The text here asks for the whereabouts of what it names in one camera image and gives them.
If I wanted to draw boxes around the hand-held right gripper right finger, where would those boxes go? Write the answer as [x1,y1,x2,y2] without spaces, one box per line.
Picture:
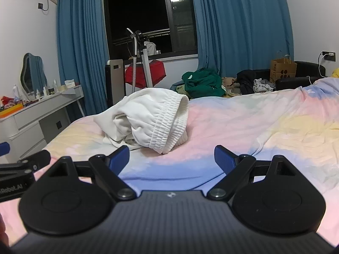
[207,145,305,200]

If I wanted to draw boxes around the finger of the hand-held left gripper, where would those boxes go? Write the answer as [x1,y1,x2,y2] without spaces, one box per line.
[0,149,51,183]
[0,142,10,161]

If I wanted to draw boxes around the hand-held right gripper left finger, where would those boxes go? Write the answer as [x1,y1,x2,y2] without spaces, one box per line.
[40,145,137,200]

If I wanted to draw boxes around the white pants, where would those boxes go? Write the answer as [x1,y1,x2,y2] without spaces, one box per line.
[93,88,190,155]

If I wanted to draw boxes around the white dresser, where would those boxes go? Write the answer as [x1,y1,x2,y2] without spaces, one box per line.
[0,85,85,164]

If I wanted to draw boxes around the pastel tie-dye blanket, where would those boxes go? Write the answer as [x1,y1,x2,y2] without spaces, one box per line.
[0,77,339,246]

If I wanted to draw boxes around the orange tray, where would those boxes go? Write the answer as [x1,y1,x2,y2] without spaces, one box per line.
[0,103,24,118]

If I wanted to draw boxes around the white panel heater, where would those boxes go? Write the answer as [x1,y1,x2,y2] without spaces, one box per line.
[105,59,126,108]

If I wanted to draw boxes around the beige garment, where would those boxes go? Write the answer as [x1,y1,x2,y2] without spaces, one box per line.
[221,77,243,97]

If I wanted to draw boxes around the green garment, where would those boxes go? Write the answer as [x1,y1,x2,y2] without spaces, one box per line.
[181,68,227,98]

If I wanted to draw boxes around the dark garment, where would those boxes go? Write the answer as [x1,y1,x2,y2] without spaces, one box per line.
[236,69,257,95]

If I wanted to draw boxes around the white patterned garment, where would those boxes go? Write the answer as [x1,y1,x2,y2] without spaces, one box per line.
[253,79,276,93]

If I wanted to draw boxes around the garment steamer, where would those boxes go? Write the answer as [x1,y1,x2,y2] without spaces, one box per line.
[126,28,154,88]

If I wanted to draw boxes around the red garment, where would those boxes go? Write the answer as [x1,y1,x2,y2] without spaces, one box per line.
[125,59,167,89]

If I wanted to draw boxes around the brown paper bag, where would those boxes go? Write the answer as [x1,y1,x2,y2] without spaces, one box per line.
[270,51,297,84]

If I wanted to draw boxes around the blue curtain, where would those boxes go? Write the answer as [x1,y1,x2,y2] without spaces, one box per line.
[56,0,111,117]
[189,0,294,78]

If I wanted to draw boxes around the black sofa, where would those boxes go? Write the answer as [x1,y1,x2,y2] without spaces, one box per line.
[238,61,326,92]

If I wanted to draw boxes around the dark window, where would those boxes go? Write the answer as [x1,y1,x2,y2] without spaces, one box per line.
[103,0,199,59]

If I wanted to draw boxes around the wavy frame mirror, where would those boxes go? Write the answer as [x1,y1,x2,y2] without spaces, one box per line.
[21,53,48,95]

